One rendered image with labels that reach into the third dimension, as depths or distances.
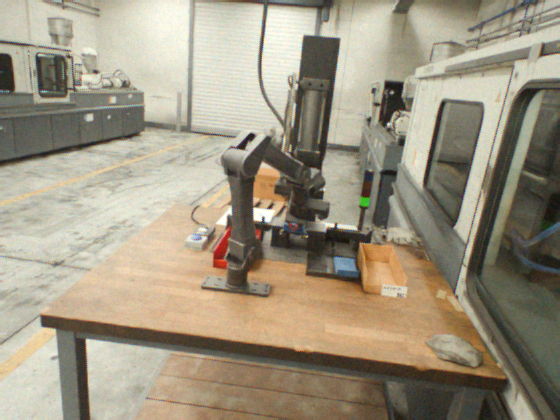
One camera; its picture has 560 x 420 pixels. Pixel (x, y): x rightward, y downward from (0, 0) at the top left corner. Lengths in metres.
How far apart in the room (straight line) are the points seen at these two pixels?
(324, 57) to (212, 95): 9.68
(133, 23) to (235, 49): 2.70
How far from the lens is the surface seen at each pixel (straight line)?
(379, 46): 10.72
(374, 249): 1.52
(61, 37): 9.06
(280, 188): 1.47
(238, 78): 10.96
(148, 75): 11.83
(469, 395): 1.17
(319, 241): 1.53
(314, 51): 1.52
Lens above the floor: 1.49
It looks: 18 degrees down
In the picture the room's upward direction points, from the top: 6 degrees clockwise
